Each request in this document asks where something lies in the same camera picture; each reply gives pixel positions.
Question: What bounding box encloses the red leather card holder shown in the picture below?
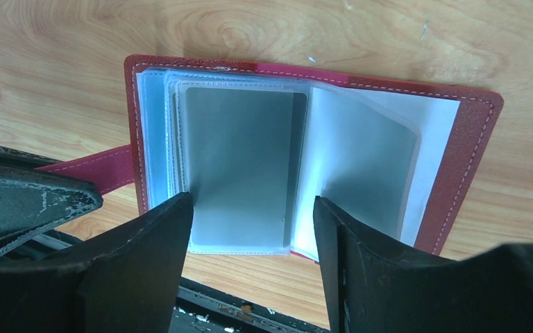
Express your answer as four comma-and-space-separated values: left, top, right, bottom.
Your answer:
48, 55, 504, 261

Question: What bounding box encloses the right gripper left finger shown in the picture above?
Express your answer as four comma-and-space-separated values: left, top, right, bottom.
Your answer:
0, 192, 194, 332

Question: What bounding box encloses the grey card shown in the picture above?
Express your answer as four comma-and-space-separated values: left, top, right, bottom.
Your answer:
181, 87, 307, 253

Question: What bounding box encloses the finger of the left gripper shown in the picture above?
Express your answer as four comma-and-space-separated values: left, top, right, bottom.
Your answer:
0, 146, 60, 174
0, 163, 103, 257

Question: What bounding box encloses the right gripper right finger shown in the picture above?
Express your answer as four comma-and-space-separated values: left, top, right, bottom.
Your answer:
313, 197, 533, 332

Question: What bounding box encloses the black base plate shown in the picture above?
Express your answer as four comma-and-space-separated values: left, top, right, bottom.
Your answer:
0, 230, 320, 332

